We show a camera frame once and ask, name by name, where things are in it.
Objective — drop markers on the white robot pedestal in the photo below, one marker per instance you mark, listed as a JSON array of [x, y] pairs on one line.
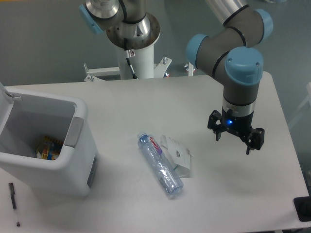
[[134, 46]]

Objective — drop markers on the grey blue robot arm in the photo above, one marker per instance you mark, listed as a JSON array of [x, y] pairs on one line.
[[229, 57]]

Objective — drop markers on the white trash can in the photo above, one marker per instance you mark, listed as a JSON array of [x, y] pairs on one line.
[[25, 118]]

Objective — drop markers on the black pen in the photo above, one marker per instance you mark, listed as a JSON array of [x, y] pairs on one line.
[[14, 204]]

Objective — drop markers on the white paper carton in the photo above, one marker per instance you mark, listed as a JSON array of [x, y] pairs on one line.
[[178, 155]]

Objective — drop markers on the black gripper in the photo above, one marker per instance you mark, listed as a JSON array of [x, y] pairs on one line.
[[239, 126]]

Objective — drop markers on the clear plastic water bottle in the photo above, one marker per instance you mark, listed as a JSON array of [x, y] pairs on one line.
[[160, 165]]

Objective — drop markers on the black device at edge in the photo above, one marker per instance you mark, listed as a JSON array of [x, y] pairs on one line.
[[303, 208]]

